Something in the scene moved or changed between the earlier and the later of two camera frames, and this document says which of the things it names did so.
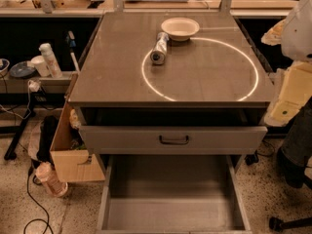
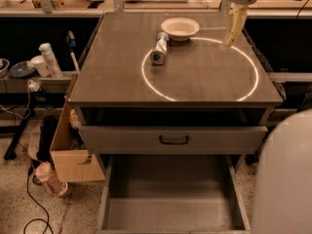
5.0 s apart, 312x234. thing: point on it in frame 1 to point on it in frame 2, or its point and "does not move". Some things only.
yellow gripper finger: (295, 89) to (237, 19)
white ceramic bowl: (179, 28) does not move
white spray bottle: (51, 59) does not move
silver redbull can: (157, 54) does not move
